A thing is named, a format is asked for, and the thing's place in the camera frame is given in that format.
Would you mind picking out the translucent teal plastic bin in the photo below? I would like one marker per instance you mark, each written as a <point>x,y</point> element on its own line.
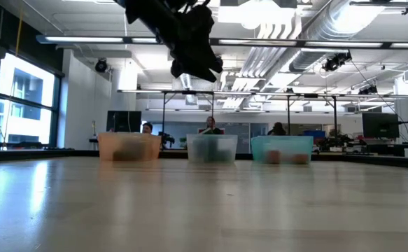
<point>287,143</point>

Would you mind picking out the translucent orange plastic bin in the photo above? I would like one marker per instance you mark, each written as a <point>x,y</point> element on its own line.
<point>154,147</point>

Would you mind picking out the large window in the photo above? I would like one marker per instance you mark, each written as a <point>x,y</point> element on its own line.
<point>25,91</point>

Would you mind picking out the green toy brick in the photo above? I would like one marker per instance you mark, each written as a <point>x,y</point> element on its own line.
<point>203,150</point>

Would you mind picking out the black station frame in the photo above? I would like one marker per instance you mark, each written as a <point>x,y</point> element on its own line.
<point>335,115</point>
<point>164,115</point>

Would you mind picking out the black computer monitor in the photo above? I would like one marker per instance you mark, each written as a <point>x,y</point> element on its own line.
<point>124,121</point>
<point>380,125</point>

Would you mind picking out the red toy brick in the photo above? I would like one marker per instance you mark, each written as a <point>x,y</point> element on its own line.
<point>300,159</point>
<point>273,157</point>

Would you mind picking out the silver ceiling duct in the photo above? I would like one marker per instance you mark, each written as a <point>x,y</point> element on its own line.
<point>329,31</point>

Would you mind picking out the blue box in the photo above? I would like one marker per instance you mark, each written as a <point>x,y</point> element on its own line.
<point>314,134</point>

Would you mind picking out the clear plastic bin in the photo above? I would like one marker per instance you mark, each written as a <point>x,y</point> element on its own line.
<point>232,141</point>

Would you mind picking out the black overhead camera rig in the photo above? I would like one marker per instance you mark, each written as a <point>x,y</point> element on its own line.
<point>368,90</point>
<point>336,61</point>

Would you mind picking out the black round ceiling camera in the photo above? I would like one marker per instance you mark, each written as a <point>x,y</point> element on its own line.
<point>220,62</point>
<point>101,65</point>

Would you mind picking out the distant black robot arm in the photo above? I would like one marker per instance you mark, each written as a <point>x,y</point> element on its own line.
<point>167,139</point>

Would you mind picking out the person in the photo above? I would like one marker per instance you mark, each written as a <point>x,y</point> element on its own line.
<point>147,127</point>
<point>278,129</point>
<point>210,124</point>

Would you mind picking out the long ceiling light strip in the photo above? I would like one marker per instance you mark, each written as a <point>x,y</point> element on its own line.
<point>84,39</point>
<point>343,44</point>

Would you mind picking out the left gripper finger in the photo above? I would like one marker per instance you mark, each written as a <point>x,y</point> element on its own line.
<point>186,66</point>
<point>207,63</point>

